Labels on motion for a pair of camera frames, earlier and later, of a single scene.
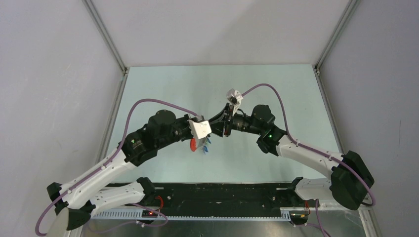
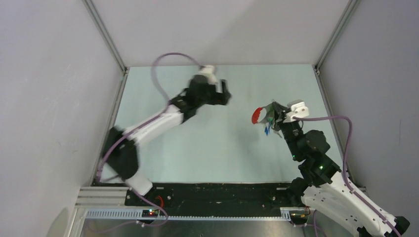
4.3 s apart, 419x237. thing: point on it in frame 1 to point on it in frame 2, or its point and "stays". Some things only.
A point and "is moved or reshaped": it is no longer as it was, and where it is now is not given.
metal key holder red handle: (193, 145) is moved or reshaped
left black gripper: (184, 119) to (219, 98)
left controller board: (148, 214) stays
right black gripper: (220, 122) to (279, 115)
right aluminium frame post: (346, 19) stays
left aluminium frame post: (106, 33) stays
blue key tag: (205, 148) is moved or reshaped
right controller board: (299, 217) stays
